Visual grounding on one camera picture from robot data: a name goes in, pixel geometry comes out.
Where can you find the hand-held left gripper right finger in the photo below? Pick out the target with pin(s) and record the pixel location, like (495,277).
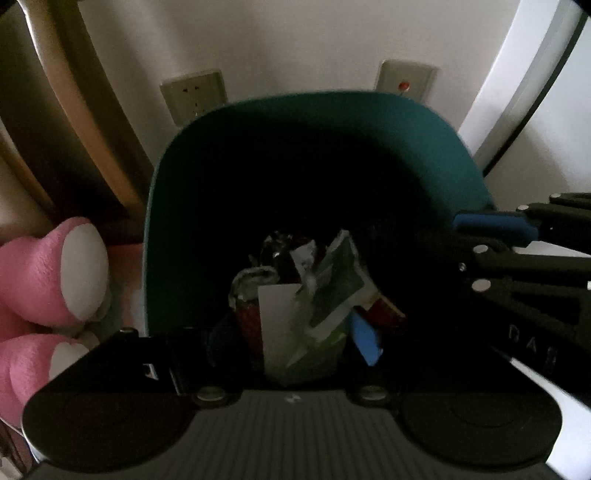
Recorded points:
(364,341)

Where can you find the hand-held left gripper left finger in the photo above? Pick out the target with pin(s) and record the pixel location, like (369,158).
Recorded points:
(221,355)

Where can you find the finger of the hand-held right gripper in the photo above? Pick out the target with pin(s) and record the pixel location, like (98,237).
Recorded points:
(517,272)
(494,224)

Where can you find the white paper sheet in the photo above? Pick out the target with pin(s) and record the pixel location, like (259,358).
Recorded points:
(277,332)

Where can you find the teal trash bin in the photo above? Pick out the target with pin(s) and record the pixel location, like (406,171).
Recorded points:
(207,161)

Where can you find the dark red box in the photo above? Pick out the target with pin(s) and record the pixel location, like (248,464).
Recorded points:
(383,314)

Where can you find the red mesh net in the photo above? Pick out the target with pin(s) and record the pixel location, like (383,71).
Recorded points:
(249,323)

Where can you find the light green plastic bag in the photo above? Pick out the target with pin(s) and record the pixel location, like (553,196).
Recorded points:
(318,364)

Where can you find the green and white packet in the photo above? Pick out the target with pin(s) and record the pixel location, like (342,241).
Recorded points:
(344,272)

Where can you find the crumpled grey-white wrapper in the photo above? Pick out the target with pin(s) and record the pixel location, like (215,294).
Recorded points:
(249,279)

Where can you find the shiny black wrapper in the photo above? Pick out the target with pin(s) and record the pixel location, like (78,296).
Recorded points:
(281,251)

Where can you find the white door with dark edge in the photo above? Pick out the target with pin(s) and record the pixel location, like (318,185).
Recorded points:
(517,69)

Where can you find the pink plush toy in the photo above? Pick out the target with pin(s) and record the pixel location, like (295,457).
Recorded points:
(32,272)

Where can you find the wall plate with red button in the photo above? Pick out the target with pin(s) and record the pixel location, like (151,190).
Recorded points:
(397,76)

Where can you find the beige wall socket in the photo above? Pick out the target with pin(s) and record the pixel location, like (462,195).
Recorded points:
(194,94)

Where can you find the wooden furniture frame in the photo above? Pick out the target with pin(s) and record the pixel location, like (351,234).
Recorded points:
(69,115)

